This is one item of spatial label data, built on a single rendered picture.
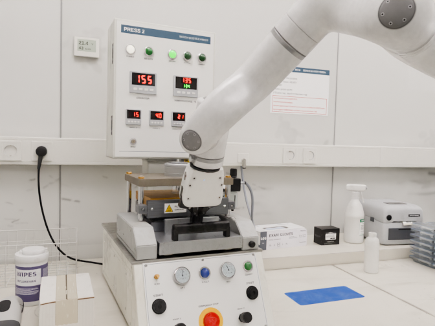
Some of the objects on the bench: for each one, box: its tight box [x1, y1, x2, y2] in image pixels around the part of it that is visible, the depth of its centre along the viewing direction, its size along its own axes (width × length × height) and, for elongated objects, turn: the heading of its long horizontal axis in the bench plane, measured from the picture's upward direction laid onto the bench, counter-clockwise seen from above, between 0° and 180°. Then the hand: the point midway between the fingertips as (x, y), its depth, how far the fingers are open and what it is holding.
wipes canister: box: [14, 246, 49, 307], centre depth 113 cm, size 9×9×15 cm
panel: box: [142, 252, 269, 326], centre depth 96 cm, size 2×30×19 cm
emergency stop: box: [203, 312, 220, 326], centre depth 94 cm, size 2×4×4 cm
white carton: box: [255, 223, 307, 250], centre depth 166 cm, size 12×23×7 cm
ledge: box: [261, 233, 414, 270], centre depth 172 cm, size 30×84×4 cm
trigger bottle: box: [344, 184, 367, 244], centre depth 174 cm, size 9×8×25 cm
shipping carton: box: [39, 273, 95, 326], centre depth 101 cm, size 19×13×9 cm
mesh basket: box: [0, 228, 78, 288], centre depth 135 cm, size 22×26×13 cm
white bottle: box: [364, 232, 379, 274], centre depth 147 cm, size 5×5×14 cm
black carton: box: [313, 226, 340, 246], centre depth 170 cm, size 6×9×7 cm
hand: (195, 219), depth 103 cm, fingers closed, pressing on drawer
